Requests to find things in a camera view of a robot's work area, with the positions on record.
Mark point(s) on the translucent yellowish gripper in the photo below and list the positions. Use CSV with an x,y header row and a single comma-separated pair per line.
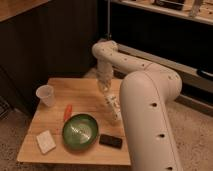
x,y
104,85

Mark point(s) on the white bottle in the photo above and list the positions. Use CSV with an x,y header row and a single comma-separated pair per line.
x,y
114,106

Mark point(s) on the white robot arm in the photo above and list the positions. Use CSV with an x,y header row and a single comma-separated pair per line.
x,y
144,93

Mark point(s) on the orange carrot toy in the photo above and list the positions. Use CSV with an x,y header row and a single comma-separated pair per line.
x,y
67,113

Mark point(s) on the wooden folding table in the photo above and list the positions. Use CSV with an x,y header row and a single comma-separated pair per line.
x,y
84,96

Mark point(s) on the green bowl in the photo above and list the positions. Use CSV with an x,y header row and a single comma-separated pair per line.
x,y
80,132

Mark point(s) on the clear plastic cup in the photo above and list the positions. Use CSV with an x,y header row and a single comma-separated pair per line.
x,y
46,94

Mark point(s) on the black rectangular block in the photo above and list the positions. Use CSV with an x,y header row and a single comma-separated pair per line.
x,y
111,141

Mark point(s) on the metal pole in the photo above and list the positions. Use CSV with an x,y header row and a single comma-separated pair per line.
x,y
108,19

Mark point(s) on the white sponge block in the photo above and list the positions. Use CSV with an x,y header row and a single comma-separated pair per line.
x,y
45,142

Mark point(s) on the wooden shelf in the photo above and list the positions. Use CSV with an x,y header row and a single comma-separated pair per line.
x,y
200,11

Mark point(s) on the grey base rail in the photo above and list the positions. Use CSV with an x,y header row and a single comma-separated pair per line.
x,y
188,75

